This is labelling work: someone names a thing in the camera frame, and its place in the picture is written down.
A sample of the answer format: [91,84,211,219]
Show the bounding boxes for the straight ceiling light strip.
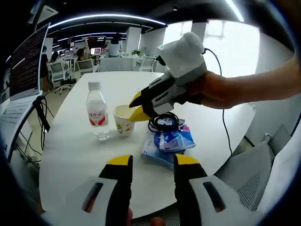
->
[224,0,245,23]

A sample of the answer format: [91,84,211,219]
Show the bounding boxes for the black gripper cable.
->
[202,48,233,156]

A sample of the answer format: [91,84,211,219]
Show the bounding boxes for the silver laptop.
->
[0,22,51,163]

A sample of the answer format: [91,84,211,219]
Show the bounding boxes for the white table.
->
[39,71,257,218]

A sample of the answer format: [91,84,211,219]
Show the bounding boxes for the light blue wipes packet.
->
[140,130,191,170]

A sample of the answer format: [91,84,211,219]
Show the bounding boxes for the person's left hand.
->
[127,208,166,226]

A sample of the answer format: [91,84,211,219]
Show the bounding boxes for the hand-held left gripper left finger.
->
[67,154,134,226]

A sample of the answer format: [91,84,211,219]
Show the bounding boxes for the white paper cup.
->
[112,105,136,137]

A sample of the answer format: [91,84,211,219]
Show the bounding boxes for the narrow bright window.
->
[162,22,193,47]

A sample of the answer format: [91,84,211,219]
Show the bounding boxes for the white desk partition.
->
[100,57,142,73]

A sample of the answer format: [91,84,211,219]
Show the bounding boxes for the blue white packet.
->
[159,130,196,151]

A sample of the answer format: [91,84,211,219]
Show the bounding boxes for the ceiling air conditioner unit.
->
[27,4,59,24]

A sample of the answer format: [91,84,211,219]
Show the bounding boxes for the clear plastic water bottle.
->
[86,81,111,141]

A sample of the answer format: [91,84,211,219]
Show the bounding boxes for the black hanging cables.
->
[14,98,56,165]

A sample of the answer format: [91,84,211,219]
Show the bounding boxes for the curved ceiling light strip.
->
[48,14,167,30]

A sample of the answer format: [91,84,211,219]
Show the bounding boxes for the grey mesh office chair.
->
[214,124,297,212]

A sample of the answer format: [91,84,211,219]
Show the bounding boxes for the large bright window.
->
[204,20,259,77]

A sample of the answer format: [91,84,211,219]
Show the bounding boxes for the person's right hand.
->
[188,70,250,109]

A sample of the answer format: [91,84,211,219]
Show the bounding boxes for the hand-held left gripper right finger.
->
[173,153,238,226]

